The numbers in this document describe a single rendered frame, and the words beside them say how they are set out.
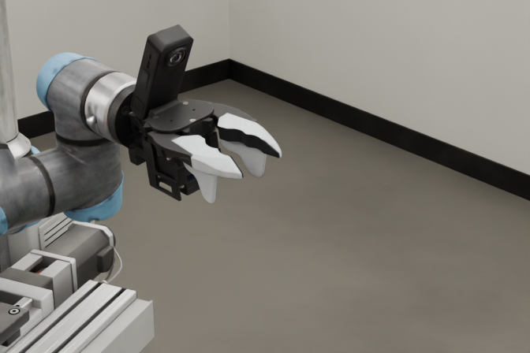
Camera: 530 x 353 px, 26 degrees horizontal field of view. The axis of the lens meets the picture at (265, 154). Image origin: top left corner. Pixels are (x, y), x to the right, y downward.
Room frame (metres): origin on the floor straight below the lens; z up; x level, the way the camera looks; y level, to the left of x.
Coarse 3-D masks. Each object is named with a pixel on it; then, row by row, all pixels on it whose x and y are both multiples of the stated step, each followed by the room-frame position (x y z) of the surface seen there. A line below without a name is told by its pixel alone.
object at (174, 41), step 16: (160, 32) 1.11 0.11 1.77; (176, 32) 1.12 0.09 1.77; (144, 48) 1.11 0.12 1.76; (160, 48) 1.10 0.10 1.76; (176, 48) 1.11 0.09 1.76; (144, 64) 1.11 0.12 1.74; (160, 64) 1.10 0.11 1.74; (176, 64) 1.12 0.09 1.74; (144, 80) 1.12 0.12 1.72; (160, 80) 1.12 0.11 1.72; (176, 80) 1.14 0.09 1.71; (144, 96) 1.12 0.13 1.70; (160, 96) 1.13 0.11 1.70; (176, 96) 1.15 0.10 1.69; (144, 112) 1.13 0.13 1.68
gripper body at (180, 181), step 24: (120, 96) 1.16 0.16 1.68; (120, 120) 1.15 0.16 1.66; (144, 120) 1.11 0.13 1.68; (168, 120) 1.10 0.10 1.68; (192, 120) 1.10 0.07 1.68; (144, 144) 1.11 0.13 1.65; (216, 144) 1.11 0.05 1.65; (168, 168) 1.09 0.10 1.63; (168, 192) 1.09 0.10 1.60; (192, 192) 1.09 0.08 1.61
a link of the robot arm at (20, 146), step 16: (0, 0) 1.44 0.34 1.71; (0, 16) 1.43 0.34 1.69; (0, 32) 1.43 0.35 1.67; (0, 48) 1.43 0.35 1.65; (0, 64) 1.43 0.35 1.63; (0, 80) 1.42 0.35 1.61; (0, 96) 1.42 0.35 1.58; (0, 112) 1.42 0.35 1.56; (16, 112) 1.45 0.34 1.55; (0, 128) 1.42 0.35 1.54; (16, 128) 1.45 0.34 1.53; (16, 144) 1.43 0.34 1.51; (32, 224) 1.44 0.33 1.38
